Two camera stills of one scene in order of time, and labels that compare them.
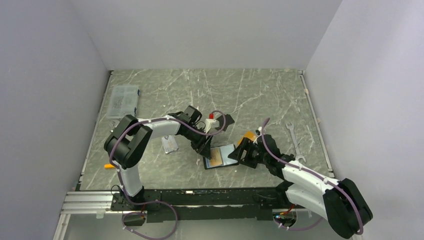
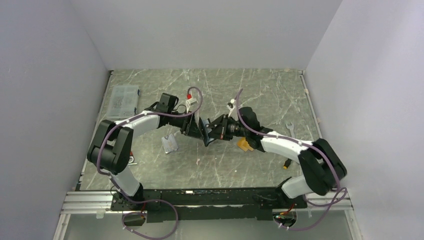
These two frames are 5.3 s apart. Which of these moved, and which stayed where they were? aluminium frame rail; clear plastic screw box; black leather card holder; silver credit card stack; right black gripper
Moved: black leather card holder; right black gripper
Stayed: aluminium frame rail; clear plastic screw box; silver credit card stack
